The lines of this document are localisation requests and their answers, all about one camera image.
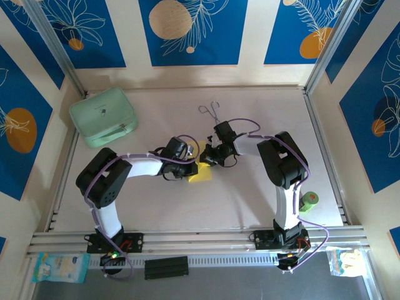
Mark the yellow square paper sheet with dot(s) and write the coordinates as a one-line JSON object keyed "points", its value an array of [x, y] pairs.
{"points": [[203, 175]]}

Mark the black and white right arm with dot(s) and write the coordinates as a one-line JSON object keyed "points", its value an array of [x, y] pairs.
{"points": [[281, 162]]}

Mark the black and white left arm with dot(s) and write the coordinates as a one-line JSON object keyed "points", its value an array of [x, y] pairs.
{"points": [[106, 184]]}

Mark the mint green zip pouch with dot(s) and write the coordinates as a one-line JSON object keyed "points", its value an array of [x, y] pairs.
{"points": [[100, 115]]}

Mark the black ridged block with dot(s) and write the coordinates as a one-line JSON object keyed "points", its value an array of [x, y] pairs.
{"points": [[165, 267]]}

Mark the green tape roll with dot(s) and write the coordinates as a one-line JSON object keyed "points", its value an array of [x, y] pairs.
{"points": [[309, 201]]}

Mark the blue white wet wipes pack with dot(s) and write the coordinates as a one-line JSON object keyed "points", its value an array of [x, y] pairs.
{"points": [[62, 267]]}

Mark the clear plastic snack bag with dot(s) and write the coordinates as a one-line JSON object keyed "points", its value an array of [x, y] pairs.
{"points": [[343, 261]]}

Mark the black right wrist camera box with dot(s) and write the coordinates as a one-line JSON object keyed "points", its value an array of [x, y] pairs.
{"points": [[223, 131]]}

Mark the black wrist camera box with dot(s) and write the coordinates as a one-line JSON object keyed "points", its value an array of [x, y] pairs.
{"points": [[175, 147], [223, 131]]}

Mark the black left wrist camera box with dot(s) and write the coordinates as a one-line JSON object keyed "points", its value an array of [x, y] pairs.
{"points": [[175, 147]]}

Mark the long aluminium frame rail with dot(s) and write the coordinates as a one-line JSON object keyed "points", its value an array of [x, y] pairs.
{"points": [[200, 240]]}

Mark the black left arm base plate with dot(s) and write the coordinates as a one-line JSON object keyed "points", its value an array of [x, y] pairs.
{"points": [[136, 242]]}

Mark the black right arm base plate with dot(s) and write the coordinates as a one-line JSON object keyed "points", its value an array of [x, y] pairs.
{"points": [[262, 240]]}

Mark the blue floral wall poster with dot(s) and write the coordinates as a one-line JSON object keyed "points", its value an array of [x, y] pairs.
{"points": [[359, 140], [103, 31], [281, 31], [18, 162], [218, 47]]}

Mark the aluminium side rail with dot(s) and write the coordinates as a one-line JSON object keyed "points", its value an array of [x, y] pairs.
{"points": [[61, 187], [325, 156]]}

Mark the aluminium corner post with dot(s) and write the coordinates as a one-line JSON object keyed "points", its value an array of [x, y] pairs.
{"points": [[53, 40], [331, 40]]}

